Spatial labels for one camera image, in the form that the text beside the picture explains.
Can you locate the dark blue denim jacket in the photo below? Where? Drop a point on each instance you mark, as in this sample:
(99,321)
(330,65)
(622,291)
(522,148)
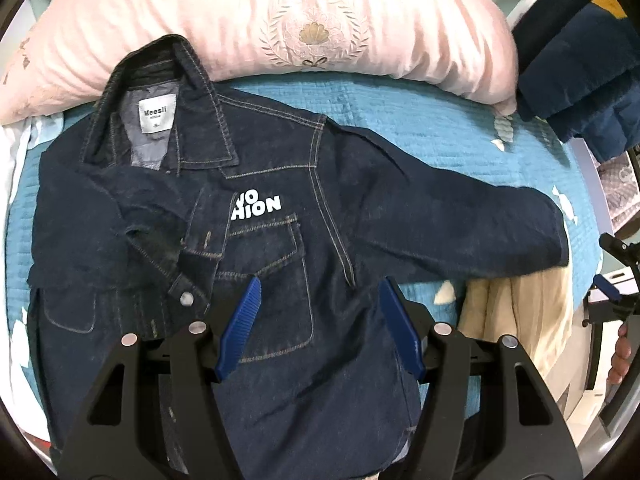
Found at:
(300,185)

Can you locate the white bed sheet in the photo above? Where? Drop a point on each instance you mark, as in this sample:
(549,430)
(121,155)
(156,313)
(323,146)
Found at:
(15,160)

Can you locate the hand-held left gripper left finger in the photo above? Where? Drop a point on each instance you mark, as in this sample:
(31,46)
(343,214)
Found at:
(240,330)

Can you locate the person's right hand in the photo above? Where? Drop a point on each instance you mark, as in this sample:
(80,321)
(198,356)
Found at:
(620,355)

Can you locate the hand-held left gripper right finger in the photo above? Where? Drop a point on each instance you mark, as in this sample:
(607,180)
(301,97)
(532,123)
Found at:
(400,330)

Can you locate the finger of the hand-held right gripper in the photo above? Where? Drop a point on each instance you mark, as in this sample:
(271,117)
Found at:
(617,246)
(607,287)

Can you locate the dark blue hanging clothes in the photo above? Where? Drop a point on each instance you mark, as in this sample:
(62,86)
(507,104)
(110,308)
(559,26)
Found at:
(575,85)

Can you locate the beige garment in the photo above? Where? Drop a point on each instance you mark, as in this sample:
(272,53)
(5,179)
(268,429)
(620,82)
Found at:
(515,310)

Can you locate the teal quilted blanket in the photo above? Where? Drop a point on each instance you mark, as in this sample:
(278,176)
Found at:
(450,125)

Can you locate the grey patterned bedding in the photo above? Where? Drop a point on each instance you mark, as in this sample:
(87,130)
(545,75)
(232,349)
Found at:
(622,195)

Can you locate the pink embroidered pillow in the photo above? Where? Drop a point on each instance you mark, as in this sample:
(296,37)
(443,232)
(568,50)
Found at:
(200,10)

